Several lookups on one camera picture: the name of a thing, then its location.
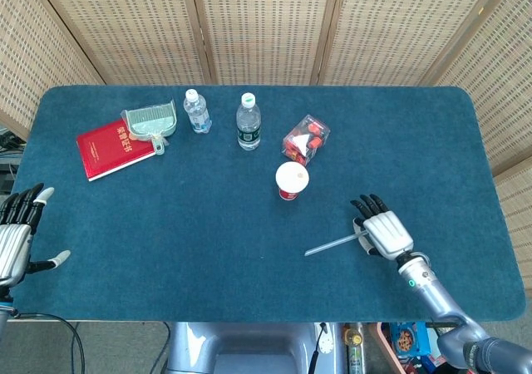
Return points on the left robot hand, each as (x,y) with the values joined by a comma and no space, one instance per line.
(12,245)

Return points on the red hardcover book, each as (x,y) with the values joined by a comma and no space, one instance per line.
(108,149)

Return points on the transparent plastic straw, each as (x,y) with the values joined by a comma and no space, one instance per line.
(328,246)

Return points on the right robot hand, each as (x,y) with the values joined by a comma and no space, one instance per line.
(386,232)

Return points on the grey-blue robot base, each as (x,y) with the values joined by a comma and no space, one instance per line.
(249,349)

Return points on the clear box with red items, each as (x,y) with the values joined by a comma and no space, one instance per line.
(305,141)

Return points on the blue felt table cover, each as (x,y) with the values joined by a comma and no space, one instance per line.
(208,224)

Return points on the grey-green plastic dustpan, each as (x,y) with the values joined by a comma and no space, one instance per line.
(151,120)

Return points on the orange plastic crate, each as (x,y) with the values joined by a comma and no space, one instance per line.
(380,342)

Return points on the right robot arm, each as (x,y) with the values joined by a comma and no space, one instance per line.
(432,291)

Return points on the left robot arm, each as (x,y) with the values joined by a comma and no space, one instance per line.
(3,311)

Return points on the clear bottle with blue label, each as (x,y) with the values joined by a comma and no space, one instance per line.
(197,114)

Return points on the clear bottle with dark label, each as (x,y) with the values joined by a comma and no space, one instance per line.
(248,124)

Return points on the bottle with yellow cap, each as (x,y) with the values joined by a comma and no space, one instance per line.
(354,349)

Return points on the red cup with white lid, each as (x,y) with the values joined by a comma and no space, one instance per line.
(292,176)

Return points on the blue snack box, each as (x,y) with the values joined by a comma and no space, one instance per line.
(409,338)

